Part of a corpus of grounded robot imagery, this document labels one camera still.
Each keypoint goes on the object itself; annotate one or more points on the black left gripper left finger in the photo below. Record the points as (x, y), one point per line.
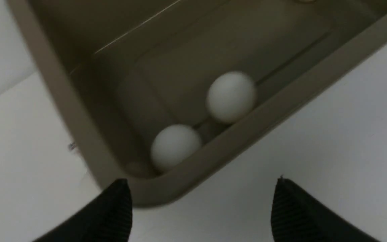
(107, 218)

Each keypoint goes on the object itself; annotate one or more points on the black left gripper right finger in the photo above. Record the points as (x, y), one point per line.
(296, 216)

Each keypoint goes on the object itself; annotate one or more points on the brown plastic bin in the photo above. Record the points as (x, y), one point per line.
(120, 71)

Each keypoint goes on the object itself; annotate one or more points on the white ping-pong ball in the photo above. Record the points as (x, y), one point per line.
(231, 97)

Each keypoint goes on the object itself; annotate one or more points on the white ping-pong ball front corner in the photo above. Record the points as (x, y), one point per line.
(173, 145)

